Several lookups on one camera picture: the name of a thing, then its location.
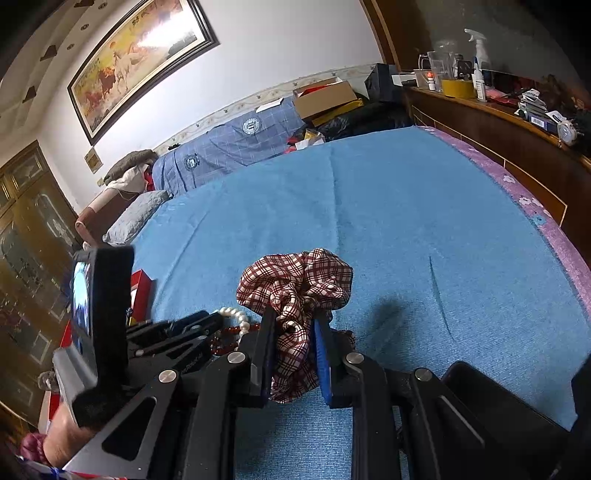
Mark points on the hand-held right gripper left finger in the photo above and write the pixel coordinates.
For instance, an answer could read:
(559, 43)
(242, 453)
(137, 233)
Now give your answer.
(267, 364)

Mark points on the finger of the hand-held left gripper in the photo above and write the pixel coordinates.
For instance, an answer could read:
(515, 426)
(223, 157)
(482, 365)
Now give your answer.
(175, 355)
(175, 327)

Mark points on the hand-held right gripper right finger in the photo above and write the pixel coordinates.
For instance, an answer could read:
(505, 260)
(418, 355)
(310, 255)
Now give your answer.
(323, 369)

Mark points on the red tray with white inside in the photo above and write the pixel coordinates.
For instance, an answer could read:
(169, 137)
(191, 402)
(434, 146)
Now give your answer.
(141, 286)

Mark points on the red plaid scrunchie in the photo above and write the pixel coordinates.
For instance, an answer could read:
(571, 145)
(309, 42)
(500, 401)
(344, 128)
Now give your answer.
(295, 281)

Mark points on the person's left forearm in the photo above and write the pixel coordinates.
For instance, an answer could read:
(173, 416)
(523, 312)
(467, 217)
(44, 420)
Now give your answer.
(62, 438)

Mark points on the brown sofa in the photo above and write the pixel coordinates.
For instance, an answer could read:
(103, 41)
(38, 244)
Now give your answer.
(92, 217)

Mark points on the grey pillow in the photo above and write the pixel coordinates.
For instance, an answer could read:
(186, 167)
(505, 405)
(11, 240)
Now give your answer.
(136, 217)

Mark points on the wooden wardrobe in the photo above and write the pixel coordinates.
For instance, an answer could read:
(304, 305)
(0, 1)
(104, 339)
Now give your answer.
(32, 254)

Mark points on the white garment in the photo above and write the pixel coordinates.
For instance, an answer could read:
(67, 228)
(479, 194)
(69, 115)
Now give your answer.
(127, 180)

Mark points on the brown grey folded blanket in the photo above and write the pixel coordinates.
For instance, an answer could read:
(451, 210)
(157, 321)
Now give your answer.
(131, 164)

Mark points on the blue blanket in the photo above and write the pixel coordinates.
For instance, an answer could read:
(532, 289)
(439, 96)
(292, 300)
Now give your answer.
(392, 207)

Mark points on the blue checkered quilt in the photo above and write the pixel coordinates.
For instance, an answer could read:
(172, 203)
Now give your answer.
(221, 143)

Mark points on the framed horse painting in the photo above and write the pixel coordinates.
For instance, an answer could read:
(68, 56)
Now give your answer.
(138, 60)

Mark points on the black and yellow bag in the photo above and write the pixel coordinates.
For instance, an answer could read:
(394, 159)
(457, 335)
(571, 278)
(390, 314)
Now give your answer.
(364, 120)

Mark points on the open cardboard box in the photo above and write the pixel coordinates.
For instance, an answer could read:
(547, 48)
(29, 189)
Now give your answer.
(328, 101)

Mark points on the wooden headboard shelf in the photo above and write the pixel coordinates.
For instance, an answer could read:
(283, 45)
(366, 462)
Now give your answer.
(508, 138)

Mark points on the white flat box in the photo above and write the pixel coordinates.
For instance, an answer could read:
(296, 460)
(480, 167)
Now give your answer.
(404, 78)

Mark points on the yellow tape roll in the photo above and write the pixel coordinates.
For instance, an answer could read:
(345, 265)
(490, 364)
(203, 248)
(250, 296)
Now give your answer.
(457, 89)

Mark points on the small white bottle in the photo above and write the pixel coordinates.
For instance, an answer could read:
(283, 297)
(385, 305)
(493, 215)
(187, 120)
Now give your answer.
(479, 85)

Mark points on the clear glass jug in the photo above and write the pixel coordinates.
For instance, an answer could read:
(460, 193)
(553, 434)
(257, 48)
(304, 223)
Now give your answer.
(441, 64)

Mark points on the small alarm clock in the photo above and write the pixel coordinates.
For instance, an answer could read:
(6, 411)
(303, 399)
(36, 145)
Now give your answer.
(568, 133)

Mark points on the white spray bottle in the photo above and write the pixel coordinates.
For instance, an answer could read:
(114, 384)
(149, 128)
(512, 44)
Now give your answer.
(480, 53)

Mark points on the small yellow wall plaque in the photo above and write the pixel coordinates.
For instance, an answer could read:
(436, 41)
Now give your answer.
(93, 160)

